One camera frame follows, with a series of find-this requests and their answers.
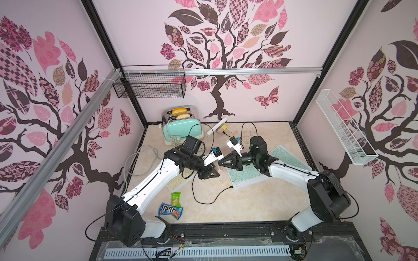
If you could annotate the yellow bread slice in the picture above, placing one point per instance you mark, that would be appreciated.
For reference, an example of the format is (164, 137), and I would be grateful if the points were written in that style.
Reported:
(179, 111)

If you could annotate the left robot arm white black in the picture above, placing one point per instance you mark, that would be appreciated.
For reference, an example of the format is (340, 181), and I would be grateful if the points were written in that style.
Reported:
(123, 218)

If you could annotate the mint green toaster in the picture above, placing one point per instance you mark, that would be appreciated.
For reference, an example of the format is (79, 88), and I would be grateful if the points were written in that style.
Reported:
(176, 128)

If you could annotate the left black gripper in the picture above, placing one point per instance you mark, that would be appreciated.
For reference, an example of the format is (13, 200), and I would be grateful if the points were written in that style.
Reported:
(206, 171)

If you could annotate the yellow wireless keyboard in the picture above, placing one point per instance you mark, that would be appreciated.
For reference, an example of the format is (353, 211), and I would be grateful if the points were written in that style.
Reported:
(179, 181)

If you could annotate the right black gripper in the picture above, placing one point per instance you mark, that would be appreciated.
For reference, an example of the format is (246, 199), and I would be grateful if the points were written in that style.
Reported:
(238, 158)

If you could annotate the white power strip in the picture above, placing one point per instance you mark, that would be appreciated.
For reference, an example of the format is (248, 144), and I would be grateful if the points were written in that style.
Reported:
(217, 126)

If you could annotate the white vented cable duct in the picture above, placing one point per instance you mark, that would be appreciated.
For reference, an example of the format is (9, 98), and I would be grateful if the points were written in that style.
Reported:
(197, 252)

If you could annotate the white wire shelf basket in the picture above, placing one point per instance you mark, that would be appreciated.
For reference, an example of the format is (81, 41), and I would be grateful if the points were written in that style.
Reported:
(340, 115)

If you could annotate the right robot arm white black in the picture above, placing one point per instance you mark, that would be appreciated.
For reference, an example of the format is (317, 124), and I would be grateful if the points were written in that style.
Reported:
(328, 199)

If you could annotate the green snack packet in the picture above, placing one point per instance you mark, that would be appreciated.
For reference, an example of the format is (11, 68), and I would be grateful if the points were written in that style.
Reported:
(176, 199)

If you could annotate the black wire basket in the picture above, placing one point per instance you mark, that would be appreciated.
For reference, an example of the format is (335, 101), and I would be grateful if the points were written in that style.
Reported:
(152, 81)

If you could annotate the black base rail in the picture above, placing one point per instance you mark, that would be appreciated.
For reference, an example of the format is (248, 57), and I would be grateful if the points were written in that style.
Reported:
(271, 230)

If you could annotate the blue m&m's candy bag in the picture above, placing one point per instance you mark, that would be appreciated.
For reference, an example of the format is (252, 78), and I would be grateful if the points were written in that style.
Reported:
(166, 209)

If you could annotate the green wireless keyboard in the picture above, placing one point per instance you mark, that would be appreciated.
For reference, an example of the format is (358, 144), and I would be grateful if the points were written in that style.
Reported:
(247, 177)

